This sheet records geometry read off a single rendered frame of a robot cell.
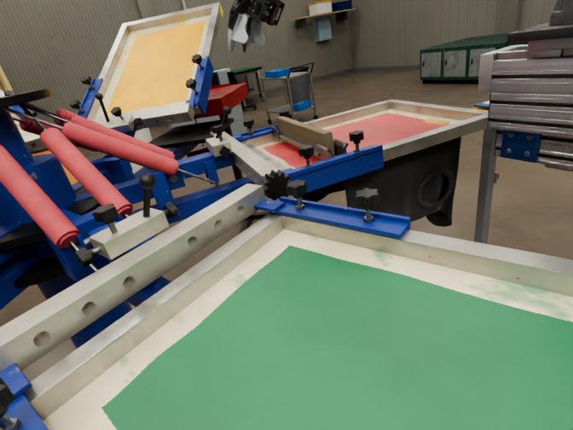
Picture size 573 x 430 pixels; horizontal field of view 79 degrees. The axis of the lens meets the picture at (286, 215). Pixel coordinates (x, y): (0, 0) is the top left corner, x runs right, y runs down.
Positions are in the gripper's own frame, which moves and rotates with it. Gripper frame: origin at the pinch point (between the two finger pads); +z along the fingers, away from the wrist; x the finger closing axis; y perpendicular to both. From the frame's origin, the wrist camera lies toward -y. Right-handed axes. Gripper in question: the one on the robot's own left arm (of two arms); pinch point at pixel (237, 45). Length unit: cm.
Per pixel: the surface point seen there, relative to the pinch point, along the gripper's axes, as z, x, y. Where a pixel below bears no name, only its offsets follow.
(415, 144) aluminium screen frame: 5, 38, 46
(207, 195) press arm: 46.5, -1.1, 7.7
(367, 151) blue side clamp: 9.8, 21.1, 38.7
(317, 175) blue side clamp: 18.4, 7.7, 34.3
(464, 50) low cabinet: 24, 678, -92
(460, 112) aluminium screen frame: -3, 71, 46
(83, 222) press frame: 36, -43, 11
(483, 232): 38, 98, 85
